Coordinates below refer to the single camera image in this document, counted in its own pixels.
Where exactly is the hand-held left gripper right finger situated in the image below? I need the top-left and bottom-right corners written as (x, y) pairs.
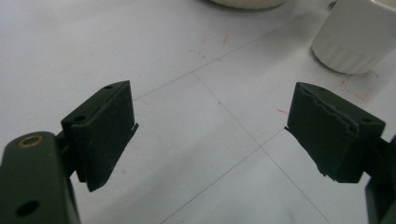
top-left (284, 81), bottom-right (387, 184)

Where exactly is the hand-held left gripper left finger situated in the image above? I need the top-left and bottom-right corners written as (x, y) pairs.
top-left (61, 79), bottom-right (140, 192)

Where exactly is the white cup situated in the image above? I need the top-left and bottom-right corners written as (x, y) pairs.
top-left (311, 0), bottom-right (396, 75)

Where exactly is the beige rice container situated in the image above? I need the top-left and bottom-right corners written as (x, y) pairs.
top-left (207, 0), bottom-right (290, 10)

